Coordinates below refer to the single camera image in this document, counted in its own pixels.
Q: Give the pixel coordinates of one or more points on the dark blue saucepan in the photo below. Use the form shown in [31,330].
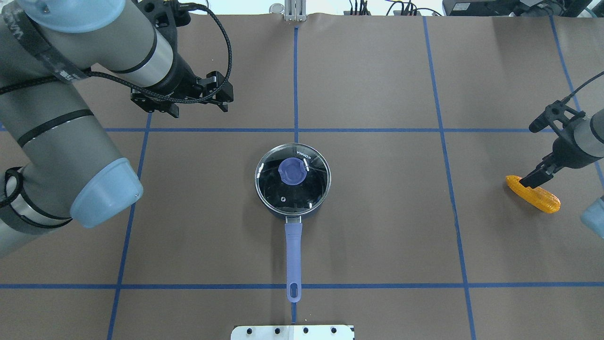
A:
[293,257]

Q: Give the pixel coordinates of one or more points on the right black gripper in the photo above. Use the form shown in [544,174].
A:
[567,152]

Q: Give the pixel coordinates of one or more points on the yellow corn cob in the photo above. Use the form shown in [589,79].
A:
[541,199]

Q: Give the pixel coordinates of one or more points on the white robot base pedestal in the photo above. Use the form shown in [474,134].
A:
[294,332]

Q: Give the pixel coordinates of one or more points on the glass pot lid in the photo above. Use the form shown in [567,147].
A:
[292,180]

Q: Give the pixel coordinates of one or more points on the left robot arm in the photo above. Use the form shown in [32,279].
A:
[75,171]

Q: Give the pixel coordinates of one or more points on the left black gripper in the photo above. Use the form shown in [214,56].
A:
[180,77]

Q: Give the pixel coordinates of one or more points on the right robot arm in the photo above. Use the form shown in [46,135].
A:
[580,141]

